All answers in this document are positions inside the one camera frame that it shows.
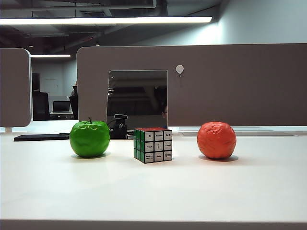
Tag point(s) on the wide brown desk partition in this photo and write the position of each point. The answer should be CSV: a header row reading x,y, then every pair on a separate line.
x,y
227,95

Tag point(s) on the short ceiling light strip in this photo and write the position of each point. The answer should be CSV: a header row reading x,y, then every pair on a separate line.
x,y
50,55

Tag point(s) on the narrow brown desk partition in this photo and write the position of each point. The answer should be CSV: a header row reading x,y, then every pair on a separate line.
x,y
14,91

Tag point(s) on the green toy apple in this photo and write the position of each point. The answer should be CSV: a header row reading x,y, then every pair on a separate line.
x,y
88,141

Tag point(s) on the dark laptop screen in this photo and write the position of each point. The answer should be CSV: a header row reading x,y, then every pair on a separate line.
x,y
61,106

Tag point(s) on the Rubik's cube with printed words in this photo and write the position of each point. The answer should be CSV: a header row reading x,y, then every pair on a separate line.
x,y
156,146

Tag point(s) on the long ceiling light strip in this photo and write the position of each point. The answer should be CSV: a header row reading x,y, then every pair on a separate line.
x,y
108,20

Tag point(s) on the black office chair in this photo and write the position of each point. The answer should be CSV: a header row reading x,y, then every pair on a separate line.
x,y
40,105

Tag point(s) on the orange toy fruit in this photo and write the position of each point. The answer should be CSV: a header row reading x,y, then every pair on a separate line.
x,y
216,141

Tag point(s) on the rectangular frameless mirror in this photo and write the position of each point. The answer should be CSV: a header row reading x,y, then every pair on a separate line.
x,y
136,95

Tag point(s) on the white adhesive wall hook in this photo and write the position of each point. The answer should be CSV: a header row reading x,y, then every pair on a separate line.
x,y
179,68

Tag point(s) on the black smartphone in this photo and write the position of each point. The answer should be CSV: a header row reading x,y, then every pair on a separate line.
x,y
40,137

